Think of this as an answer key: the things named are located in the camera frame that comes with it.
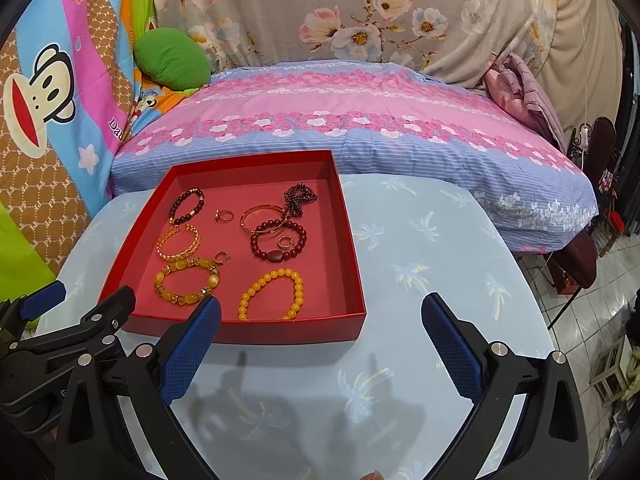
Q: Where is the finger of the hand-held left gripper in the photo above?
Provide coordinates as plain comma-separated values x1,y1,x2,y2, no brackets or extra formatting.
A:
47,286,137,361
17,281,68,320

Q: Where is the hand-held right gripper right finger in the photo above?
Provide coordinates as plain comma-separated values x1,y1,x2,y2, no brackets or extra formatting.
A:
421,292,591,480

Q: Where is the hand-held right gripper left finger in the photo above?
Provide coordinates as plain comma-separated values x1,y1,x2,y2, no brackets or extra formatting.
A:
52,294,222,480

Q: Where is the chunky yellow stone bracelet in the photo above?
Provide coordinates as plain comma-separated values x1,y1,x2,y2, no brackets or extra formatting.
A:
153,257,221,307

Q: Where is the yellow round bead bracelet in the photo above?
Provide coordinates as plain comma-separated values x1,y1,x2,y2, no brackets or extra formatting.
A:
237,268,305,322

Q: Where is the red cardboard box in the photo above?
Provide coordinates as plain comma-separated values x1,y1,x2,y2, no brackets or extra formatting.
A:
97,149,368,346

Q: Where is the thin gold bangle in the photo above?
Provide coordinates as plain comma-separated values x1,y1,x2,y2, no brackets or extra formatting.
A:
239,203,289,235

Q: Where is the monkey print blanket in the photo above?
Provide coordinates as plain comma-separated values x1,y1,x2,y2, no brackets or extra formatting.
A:
0,0,181,322

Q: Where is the dark brown chair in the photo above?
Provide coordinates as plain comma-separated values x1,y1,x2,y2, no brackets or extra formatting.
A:
547,117,619,292

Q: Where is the white plastic stool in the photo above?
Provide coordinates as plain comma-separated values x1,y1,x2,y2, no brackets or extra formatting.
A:
590,335,635,407

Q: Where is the pink and blue floral pillow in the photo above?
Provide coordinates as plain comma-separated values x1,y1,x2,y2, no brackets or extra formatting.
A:
107,60,600,254

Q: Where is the green cushion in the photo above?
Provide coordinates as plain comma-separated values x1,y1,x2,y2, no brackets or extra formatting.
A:
133,27,212,91

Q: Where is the pink folded quilt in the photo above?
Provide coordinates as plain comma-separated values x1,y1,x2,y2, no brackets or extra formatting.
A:
482,52,569,154

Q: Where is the beige cloth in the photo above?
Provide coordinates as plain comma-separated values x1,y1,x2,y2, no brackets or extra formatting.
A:
537,0,624,132

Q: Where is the gold chain bracelet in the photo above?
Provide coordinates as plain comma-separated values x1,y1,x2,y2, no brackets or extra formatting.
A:
157,225,200,262

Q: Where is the dark red bead bracelet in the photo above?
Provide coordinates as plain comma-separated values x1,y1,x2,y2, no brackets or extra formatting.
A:
250,219,308,264

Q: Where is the dark brown bead bracelet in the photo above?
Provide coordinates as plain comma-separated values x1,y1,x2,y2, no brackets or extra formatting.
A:
167,187,206,228

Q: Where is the dark purple bead necklace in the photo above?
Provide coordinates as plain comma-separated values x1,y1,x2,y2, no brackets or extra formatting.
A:
283,183,320,220

